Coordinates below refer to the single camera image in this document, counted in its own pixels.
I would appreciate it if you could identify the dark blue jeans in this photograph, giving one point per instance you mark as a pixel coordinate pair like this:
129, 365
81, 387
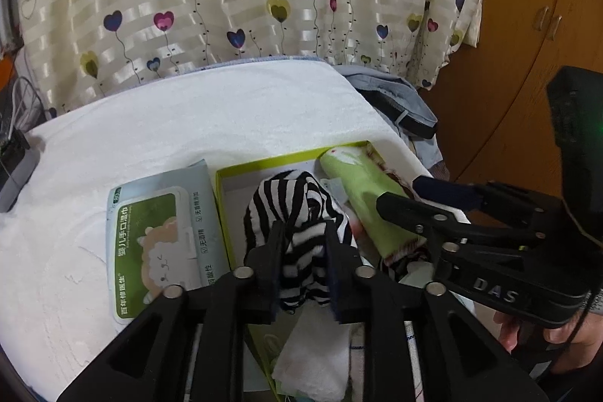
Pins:
391, 96

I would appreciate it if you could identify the light blue wet wipes pack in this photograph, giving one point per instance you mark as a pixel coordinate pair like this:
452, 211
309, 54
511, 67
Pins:
155, 242

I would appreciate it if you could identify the black white striped sock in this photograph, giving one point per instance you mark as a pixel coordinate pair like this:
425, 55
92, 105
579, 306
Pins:
301, 213

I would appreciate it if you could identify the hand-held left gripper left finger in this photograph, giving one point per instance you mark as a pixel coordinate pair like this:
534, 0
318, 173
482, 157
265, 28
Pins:
266, 289

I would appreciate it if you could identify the black and grey device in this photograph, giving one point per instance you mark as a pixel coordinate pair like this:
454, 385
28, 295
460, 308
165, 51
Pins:
14, 176

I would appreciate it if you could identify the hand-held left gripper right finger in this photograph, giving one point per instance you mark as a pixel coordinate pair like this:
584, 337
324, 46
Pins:
346, 289

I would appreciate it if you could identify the person's right hand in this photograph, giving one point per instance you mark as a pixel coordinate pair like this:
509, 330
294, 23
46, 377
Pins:
584, 336

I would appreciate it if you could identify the green cloth with striped trim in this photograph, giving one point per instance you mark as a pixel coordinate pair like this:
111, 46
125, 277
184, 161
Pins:
362, 195

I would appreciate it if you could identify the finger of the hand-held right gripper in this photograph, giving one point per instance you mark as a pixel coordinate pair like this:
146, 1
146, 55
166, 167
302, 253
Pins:
410, 213
443, 192

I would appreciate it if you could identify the green cardboard box tray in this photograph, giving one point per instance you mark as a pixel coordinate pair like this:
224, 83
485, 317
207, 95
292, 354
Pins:
235, 199

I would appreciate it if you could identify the grey and white sock bundle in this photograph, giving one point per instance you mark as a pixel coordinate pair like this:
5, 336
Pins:
306, 362

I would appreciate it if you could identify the brown wooden wardrobe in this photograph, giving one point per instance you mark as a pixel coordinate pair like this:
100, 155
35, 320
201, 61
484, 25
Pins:
518, 100

